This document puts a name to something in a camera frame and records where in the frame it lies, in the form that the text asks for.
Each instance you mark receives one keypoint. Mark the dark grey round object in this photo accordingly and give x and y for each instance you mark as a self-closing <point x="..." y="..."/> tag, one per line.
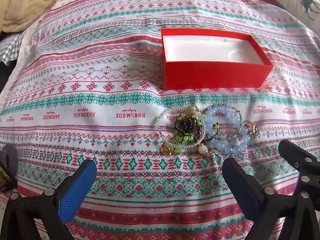
<point x="7" y="155"/>

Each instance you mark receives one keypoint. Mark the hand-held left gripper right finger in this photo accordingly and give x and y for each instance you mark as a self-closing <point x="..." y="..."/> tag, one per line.
<point x="241" y="182"/>

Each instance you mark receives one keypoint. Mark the grey gingham cloth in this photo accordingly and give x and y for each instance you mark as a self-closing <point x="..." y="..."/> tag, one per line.
<point x="10" y="50"/>

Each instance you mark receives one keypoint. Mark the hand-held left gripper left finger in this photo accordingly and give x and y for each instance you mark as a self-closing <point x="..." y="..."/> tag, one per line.
<point x="75" y="190"/>

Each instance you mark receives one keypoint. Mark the beige fleece blanket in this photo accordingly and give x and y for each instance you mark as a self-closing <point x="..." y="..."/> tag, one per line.
<point x="37" y="0"/>

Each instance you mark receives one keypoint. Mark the red cardboard box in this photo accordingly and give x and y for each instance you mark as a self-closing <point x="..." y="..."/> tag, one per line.
<point x="215" y="75"/>

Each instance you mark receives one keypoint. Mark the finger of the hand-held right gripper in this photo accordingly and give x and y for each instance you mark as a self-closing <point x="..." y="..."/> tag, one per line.
<point x="297" y="153"/>

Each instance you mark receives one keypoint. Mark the patterned knit-print bedspread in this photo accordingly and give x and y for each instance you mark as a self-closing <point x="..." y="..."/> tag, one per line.
<point x="100" y="105"/>

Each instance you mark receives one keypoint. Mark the white deer print pillow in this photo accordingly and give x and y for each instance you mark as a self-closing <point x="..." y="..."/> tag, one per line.
<point x="305" y="5"/>

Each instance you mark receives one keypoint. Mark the gold round charm earring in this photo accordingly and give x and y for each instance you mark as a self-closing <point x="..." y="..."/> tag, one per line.
<point x="165" y="150"/>

